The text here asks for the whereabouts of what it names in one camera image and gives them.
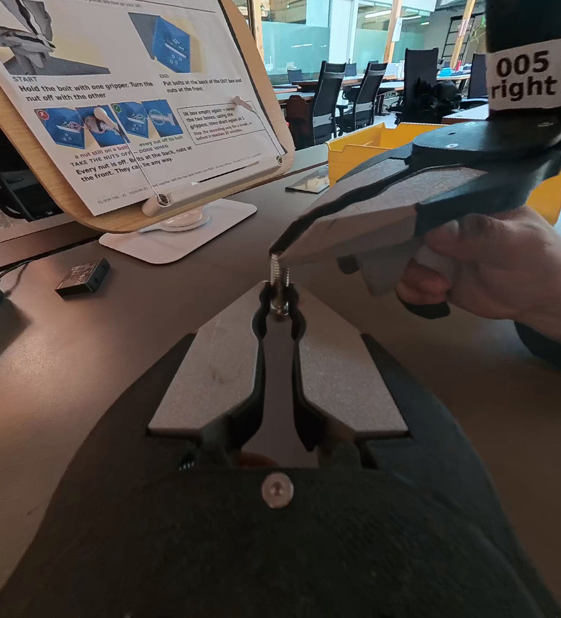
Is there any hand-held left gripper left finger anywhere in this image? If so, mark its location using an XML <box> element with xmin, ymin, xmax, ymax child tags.
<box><xmin>147</xmin><ymin>281</ymin><xmax>267</xmax><ymax>450</ymax></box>

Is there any black office chair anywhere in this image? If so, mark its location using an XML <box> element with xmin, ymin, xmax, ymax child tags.
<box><xmin>337</xmin><ymin>61</ymin><xmax>388</xmax><ymax>137</ymax></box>
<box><xmin>309</xmin><ymin>61</ymin><xmax>348</xmax><ymax>145</ymax></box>
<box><xmin>466</xmin><ymin>53</ymin><xmax>490</xmax><ymax>109</ymax></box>
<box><xmin>396</xmin><ymin>47</ymin><xmax>440</xmax><ymax>124</ymax></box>

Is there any silver metal bolt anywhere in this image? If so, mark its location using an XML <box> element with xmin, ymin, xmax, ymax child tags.
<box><xmin>270</xmin><ymin>252</ymin><xmax>292</xmax><ymax>318</ymax></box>

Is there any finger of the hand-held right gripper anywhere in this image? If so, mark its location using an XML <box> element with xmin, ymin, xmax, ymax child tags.
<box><xmin>279</xmin><ymin>194</ymin><xmax>422</xmax><ymax>296</ymax></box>
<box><xmin>270</xmin><ymin>157</ymin><xmax>489</xmax><ymax>254</ymax></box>

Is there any black bag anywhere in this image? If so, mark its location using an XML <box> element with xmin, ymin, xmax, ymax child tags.
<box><xmin>403</xmin><ymin>80</ymin><xmax>463</xmax><ymax>124</ymax></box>

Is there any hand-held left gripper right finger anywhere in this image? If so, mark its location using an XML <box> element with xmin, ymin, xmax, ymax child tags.
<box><xmin>290</xmin><ymin>285</ymin><xmax>410</xmax><ymax>454</ymax></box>

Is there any yellow plastic bin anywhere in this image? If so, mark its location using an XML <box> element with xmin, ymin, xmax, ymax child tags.
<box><xmin>326</xmin><ymin>122</ymin><xmax>561</xmax><ymax>226</ymax></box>

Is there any black battery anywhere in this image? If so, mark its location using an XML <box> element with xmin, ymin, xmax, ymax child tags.
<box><xmin>55</xmin><ymin>258</ymin><xmax>111</xmax><ymax>298</ymax></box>

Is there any printed instruction sheet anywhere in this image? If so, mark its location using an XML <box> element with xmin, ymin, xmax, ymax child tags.
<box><xmin>0</xmin><ymin>0</ymin><xmax>284</xmax><ymax>216</ymax></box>

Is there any person's right hand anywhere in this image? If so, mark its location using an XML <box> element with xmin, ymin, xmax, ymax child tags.
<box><xmin>396</xmin><ymin>205</ymin><xmax>561</xmax><ymax>335</ymax></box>

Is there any wooden document stand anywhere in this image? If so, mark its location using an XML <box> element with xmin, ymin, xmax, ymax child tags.
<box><xmin>0</xmin><ymin>0</ymin><xmax>295</xmax><ymax>265</ymax></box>

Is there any black cable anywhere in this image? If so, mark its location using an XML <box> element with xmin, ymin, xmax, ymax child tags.
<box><xmin>0</xmin><ymin>260</ymin><xmax>36</xmax><ymax>296</ymax></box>

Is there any glossy flat sheet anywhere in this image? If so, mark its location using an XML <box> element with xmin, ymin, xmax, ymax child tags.
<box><xmin>285</xmin><ymin>168</ymin><xmax>332</xmax><ymax>195</ymax></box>

